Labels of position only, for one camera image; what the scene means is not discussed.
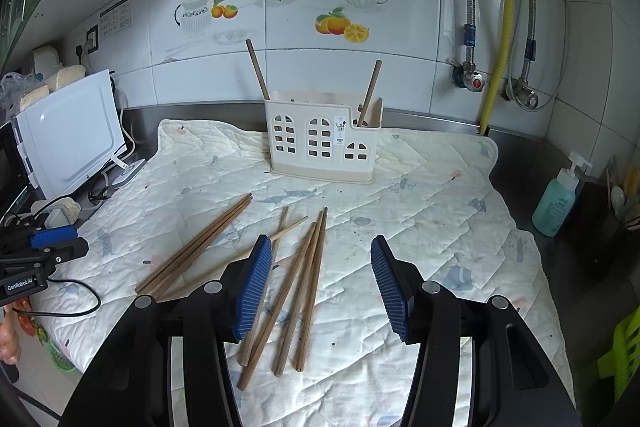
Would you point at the clear plastic bag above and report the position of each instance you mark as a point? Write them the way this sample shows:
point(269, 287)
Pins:
point(15, 84)

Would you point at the green plastic basket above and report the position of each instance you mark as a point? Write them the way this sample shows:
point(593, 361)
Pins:
point(622, 352)

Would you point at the bunch of wooden chopsticks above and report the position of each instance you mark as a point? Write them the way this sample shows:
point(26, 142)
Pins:
point(200, 238)

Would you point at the yellowish sponge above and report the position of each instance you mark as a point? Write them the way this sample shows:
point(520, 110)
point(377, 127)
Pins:
point(65, 76)
point(32, 98)

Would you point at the white quilted mat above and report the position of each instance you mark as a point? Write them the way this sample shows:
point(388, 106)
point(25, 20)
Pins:
point(425, 217)

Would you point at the metal pipe valve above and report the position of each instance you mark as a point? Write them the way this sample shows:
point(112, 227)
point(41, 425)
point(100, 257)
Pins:
point(525, 97)

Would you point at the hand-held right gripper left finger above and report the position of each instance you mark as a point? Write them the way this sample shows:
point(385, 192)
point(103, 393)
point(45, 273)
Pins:
point(252, 292)

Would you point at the red orange plastic bag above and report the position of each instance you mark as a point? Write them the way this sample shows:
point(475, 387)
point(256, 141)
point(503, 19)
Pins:
point(30, 319)

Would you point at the wall socket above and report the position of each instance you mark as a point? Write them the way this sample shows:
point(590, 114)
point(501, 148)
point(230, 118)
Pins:
point(92, 39)

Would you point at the green soap pump bottle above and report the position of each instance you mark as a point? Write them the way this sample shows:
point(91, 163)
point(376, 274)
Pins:
point(555, 207)

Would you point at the white plug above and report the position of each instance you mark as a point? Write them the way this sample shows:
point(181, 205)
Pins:
point(62, 209)

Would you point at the single wooden chopstick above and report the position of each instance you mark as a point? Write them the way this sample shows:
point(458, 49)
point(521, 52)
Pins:
point(370, 92)
point(256, 69)

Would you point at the green mesh basket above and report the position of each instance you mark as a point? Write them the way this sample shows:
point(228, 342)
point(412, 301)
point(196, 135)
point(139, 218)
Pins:
point(62, 357)

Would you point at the person's left hand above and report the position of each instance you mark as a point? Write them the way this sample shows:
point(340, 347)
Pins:
point(7, 337)

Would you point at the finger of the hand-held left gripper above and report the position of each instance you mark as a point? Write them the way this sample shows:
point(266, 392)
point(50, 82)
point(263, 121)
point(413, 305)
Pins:
point(70, 251)
point(55, 237)

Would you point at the cream plastic chopstick holder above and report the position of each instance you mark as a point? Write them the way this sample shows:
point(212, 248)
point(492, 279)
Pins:
point(300, 112)

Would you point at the black kitchen appliance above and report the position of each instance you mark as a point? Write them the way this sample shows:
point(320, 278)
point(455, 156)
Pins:
point(7, 167)

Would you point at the wall label chart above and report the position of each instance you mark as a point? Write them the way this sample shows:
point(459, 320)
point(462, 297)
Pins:
point(115, 18)

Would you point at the white spoon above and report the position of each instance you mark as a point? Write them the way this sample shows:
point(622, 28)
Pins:
point(618, 197)

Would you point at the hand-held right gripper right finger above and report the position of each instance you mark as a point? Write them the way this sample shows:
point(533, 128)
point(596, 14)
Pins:
point(390, 292)

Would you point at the white kitchen appliance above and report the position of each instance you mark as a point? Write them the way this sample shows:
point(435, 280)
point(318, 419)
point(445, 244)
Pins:
point(70, 137)

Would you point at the white power adapter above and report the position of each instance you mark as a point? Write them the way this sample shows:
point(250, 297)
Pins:
point(127, 169)

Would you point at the black utensil container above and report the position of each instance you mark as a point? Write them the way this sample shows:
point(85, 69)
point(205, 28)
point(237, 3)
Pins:
point(600, 222)

